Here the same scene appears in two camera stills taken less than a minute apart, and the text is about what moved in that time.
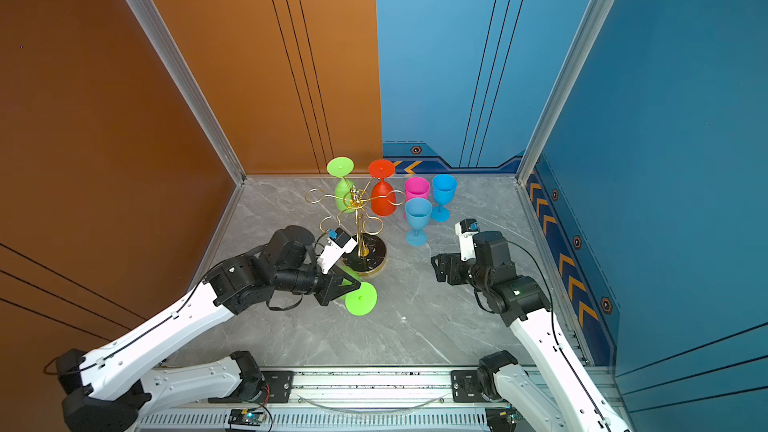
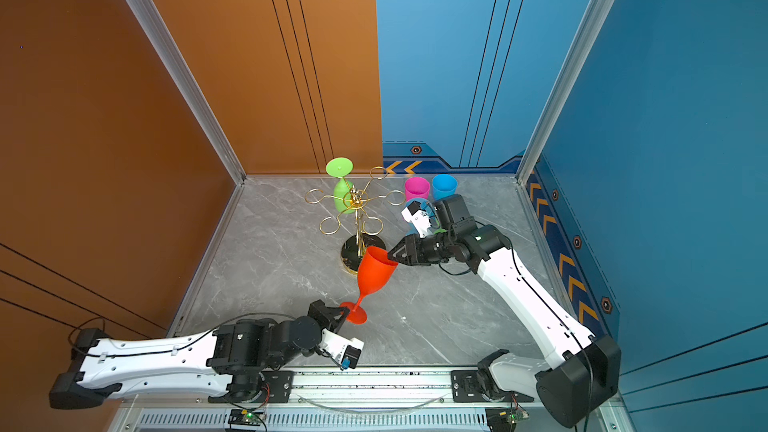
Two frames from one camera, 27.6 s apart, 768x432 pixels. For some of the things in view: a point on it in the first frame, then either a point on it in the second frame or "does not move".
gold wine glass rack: x=369 y=254 does not move
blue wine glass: x=444 y=187 does not move
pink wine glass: x=416 y=187 does not move
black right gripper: x=442 y=268 to x=413 y=248
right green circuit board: x=505 y=419 does not move
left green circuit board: x=246 y=417 does not move
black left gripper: x=333 y=288 to x=329 y=317
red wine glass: x=383 y=197 to x=375 y=274
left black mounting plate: x=280 y=388 does not move
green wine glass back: x=342 y=166 does not move
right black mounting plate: x=465 y=387 does not move
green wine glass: x=361 y=301 to x=435 y=226
